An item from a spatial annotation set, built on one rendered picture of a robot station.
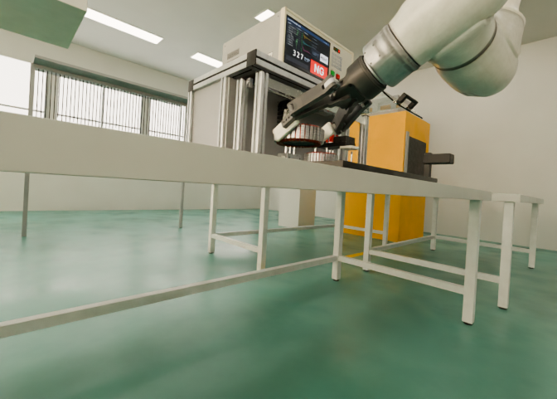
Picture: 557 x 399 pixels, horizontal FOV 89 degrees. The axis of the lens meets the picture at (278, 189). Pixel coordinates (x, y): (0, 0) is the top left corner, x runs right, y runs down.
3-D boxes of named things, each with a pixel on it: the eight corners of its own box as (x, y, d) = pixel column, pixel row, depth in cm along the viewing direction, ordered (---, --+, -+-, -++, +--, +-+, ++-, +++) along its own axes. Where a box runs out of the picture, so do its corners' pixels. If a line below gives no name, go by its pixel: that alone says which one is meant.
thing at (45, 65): (189, 230, 423) (196, 99, 421) (21, 240, 295) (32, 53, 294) (174, 225, 459) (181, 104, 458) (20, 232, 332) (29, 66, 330)
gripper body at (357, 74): (378, 62, 56) (341, 94, 61) (355, 46, 50) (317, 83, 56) (395, 92, 53) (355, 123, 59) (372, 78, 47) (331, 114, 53)
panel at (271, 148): (336, 177, 144) (340, 117, 143) (225, 163, 98) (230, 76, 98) (334, 177, 144) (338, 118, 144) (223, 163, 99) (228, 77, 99)
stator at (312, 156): (343, 166, 95) (344, 155, 95) (326, 163, 87) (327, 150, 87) (314, 166, 102) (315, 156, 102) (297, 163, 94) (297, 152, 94)
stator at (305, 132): (333, 146, 64) (334, 129, 64) (300, 138, 56) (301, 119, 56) (297, 149, 72) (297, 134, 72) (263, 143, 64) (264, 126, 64)
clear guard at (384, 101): (423, 119, 113) (423, 103, 113) (396, 104, 96) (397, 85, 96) (351, 128, 136) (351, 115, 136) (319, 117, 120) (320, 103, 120)
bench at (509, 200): (539, 269, 306) (544, 199, 306) (513, 313, 178) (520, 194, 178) (429, 249, 386) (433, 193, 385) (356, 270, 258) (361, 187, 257)
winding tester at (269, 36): (351, 99, 128) (354, 53, 128) (281, 65, 98) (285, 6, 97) (288, 112, 156) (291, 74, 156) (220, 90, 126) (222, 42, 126)
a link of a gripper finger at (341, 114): (345, 86, 56) (351, 85, 56) (329, 122, 66) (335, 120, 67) (352, 101, 55) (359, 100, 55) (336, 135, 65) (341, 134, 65)
